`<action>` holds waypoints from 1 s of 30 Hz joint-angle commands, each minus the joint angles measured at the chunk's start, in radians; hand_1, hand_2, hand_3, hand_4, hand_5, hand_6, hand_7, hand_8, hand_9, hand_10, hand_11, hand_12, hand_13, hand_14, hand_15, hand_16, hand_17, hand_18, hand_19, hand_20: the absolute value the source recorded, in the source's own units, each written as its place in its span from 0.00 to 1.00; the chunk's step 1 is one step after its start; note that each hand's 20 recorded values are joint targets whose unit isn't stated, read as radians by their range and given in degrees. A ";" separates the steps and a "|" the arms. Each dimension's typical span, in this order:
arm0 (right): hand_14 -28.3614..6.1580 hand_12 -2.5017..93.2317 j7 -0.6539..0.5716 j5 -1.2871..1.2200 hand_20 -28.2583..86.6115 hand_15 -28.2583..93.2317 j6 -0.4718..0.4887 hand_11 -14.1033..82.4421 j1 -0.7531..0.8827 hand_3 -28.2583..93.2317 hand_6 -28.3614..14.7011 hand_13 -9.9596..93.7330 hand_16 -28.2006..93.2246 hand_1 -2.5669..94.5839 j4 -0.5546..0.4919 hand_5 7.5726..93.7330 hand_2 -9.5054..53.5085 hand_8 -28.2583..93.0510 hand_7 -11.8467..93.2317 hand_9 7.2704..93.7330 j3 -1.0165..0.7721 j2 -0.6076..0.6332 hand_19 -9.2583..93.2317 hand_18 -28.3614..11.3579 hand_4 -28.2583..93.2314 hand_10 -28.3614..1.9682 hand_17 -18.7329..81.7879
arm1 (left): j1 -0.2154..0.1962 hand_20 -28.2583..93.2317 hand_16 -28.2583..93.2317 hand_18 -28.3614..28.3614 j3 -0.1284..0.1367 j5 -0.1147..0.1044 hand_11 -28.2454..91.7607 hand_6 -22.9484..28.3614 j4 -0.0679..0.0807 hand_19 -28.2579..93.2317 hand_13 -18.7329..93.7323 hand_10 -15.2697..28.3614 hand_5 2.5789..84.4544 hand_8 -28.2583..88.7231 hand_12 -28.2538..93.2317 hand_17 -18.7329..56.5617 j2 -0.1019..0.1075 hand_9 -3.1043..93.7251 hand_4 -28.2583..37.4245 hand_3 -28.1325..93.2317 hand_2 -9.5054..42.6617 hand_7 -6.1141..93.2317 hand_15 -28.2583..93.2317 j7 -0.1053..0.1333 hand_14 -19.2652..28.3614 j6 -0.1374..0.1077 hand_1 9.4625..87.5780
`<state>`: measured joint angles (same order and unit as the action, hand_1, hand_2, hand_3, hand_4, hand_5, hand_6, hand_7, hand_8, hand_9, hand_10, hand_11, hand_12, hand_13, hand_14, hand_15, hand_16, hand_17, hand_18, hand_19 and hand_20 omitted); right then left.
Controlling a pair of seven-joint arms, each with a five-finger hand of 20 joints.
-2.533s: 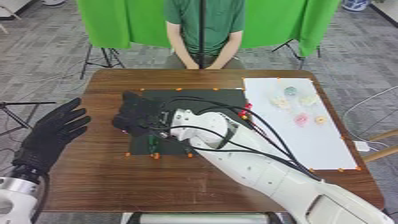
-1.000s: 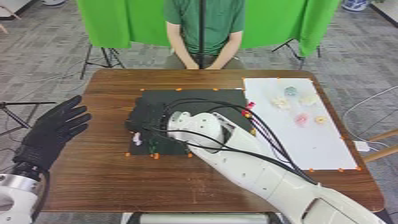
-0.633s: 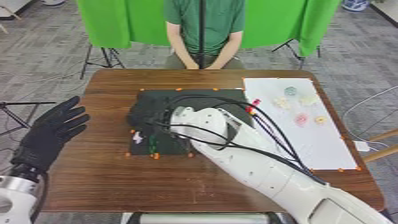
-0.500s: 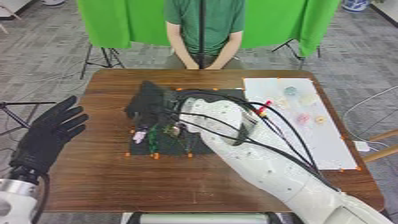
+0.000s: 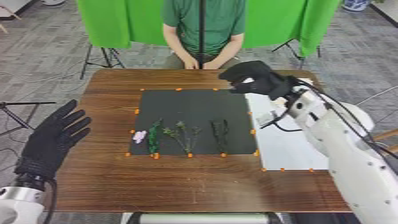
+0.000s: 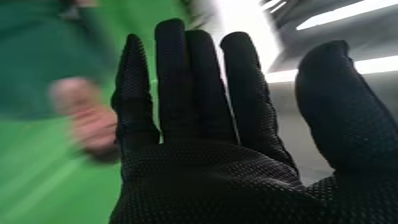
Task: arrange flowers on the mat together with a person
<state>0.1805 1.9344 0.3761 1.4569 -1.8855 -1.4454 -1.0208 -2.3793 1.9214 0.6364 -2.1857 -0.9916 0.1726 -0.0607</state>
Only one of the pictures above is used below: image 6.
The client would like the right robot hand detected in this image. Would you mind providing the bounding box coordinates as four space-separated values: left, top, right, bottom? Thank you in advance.
109 18 398 224

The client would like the person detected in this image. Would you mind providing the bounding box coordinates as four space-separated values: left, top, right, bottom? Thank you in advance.
0 0 201 165

